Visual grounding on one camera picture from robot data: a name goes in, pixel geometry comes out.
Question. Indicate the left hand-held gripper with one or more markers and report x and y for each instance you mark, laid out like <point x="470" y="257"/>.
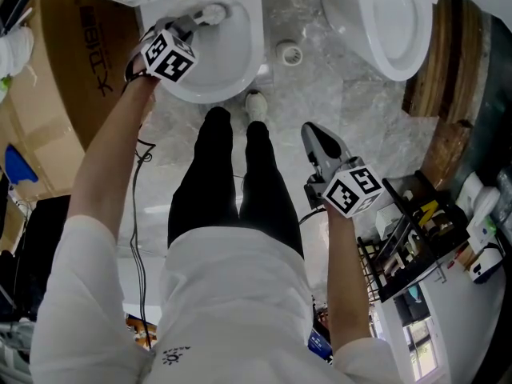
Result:
<point x="170" y="56"/>

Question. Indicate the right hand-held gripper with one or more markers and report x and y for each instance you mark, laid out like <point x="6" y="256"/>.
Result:
<point x="352" y="190"/>

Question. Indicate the white toilet brush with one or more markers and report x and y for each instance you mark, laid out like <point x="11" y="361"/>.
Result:
<point x="214" y="13"/>

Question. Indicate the white toilet bowl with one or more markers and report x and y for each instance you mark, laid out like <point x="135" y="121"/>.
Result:
<point x="224" y="62"/>

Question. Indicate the person's right forearm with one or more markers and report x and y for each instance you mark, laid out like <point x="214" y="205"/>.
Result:
<point x="348" y="278"/>

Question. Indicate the person's left forearm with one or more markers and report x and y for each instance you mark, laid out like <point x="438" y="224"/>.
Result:
<point x="108" y="146"/>

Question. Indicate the white toilet with closed lid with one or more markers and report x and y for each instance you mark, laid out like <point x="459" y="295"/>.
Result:
<point x="384" y="26"/>

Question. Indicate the person's white shoe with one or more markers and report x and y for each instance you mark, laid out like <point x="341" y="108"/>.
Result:
<point x="256" y="104"/>

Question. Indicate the round white floor drain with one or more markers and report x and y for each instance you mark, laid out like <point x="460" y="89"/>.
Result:
<point x="289" y="53"/>

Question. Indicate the small white box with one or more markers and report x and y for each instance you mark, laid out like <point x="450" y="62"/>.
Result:
<point x="389" y="221"/>

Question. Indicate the person's black trousers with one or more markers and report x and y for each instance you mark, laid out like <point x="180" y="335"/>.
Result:
<point x="216" y="182"/>

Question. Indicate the dark wooden board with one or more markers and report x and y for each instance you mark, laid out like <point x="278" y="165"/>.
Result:
<point x="448" y="94"/>

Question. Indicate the large brown cardboard box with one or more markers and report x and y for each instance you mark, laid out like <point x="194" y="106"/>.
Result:
<point x="52" y="106"/>

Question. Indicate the white cloth bundle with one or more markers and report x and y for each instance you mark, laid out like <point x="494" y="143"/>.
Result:
<point x="15" y="50"/>

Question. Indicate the person's white shirt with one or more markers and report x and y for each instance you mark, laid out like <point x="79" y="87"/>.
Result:
<point x="224" y="314"/>

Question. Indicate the blue box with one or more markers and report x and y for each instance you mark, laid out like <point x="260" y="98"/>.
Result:
<point x="319" y="344"/>

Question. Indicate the blue plastic piece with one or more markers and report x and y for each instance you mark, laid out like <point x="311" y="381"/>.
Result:
<point x="20" y="166"/>

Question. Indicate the black bag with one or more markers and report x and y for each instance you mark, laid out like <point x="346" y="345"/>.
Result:
<point x="40" y="254"/>

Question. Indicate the grey sneaker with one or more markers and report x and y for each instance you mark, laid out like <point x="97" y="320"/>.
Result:
<point x="14" y="354"/>

